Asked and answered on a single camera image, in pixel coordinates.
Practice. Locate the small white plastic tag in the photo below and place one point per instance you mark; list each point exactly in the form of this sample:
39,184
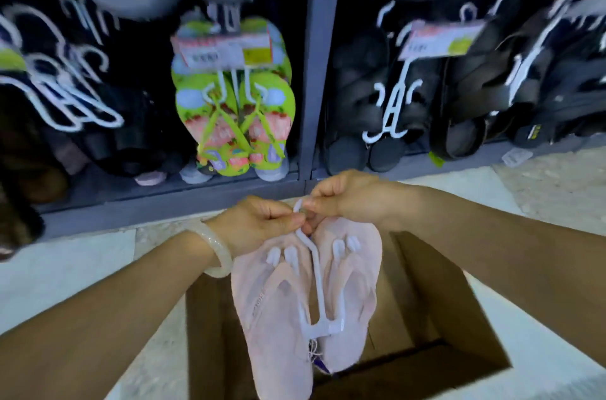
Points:
517,157

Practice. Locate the row of black hanging sandals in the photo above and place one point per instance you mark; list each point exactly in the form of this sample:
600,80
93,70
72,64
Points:
558,63

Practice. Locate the person's left hand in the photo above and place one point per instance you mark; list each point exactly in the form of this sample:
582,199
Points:
248,227

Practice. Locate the bundle of white hangers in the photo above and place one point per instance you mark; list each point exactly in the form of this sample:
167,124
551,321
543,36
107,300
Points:
57,97

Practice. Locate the purple white hang tag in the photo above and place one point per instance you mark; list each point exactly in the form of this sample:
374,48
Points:
319,357

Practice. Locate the brown cardboard box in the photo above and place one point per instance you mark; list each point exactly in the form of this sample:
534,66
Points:
416,310

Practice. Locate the white plastic shoe hanger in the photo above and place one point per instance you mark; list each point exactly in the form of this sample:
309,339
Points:
318,281

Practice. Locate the person's right forearm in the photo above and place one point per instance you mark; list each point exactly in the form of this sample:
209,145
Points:
502,253

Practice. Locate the white price label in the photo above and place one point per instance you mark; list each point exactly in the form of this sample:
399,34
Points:
440,39
218,50

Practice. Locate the white jade bangle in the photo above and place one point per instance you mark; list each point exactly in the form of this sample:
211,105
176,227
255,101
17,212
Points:
220,250

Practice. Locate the grey metal rack post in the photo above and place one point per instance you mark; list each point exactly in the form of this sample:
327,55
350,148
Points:
322,59

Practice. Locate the white hanger with black sandals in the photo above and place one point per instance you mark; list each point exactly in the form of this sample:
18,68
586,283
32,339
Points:
389,120

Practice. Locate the grey rack base shelf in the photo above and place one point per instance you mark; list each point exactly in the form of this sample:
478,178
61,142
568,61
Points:
180,203

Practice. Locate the person's left forearm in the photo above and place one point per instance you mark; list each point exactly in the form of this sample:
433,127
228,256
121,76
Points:
109,319

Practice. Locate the pale pink slipper sole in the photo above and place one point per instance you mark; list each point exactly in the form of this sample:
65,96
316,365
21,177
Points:
150,178

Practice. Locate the person's right hand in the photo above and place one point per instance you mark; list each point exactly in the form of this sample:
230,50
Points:
360,198

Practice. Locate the black slide sandal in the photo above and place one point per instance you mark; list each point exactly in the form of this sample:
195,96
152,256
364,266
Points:
466,111

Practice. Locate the person's left fingers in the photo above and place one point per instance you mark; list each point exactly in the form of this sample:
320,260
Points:
286,224

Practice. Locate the pile of dark shoes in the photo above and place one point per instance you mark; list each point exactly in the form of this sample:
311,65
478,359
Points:
128,130

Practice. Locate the green printed flip-flop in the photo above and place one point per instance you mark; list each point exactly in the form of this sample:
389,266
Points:
215,130
270,123
194,33
274,42

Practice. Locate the person's right fingers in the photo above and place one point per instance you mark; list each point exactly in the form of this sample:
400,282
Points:
322,205

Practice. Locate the white hanger with green flip-flops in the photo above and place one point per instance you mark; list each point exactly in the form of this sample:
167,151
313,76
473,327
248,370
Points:
221,82

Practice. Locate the pink flip-flop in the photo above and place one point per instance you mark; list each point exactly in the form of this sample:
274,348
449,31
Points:
352,300
272,319

